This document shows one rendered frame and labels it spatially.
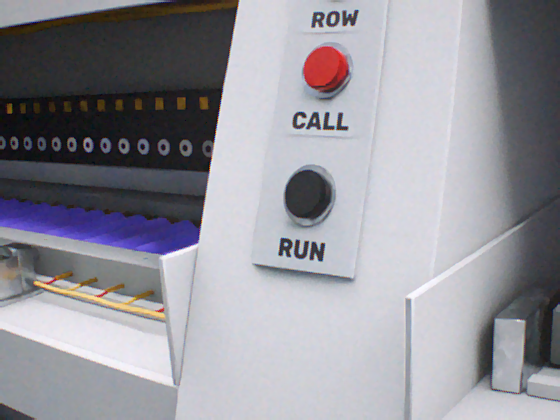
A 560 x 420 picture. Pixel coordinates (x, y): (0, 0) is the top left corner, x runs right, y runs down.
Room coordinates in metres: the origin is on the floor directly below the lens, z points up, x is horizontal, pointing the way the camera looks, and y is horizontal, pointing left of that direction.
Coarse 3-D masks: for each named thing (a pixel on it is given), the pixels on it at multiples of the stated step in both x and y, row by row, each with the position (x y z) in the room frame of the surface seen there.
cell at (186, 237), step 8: (184, 232) 0.45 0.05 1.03; (192, 232) 0.45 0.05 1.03; (160, 240) 0.44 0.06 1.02; (168, 240) 0.44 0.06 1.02; (176, 240) 0.44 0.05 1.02; (184, 240) 0.44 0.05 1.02; (192, 240) 0.45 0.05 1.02; (136, 248) 0.42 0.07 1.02; (144, 248) 0.42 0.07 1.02; (152, 248) 0.42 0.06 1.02; (160, 248) 0.43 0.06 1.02; (168, 248) 0.43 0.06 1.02
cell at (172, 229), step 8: (176, 224) 0.47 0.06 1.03; (184, 224) 0.47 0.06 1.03; (192, 224) 0.48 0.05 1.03; (152, 232) 0.46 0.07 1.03; (160, 232) 0.46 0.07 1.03; (168, 232) 0.46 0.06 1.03; (176, 232) 0.46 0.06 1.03; (120, 240) 0.44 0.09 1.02; (128, 240) 0.44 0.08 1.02; (136, 240) 0.44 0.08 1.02; (144, 240) 0.45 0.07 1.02; (152, 240) 0.45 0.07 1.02; (128, 248) 0.44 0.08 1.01
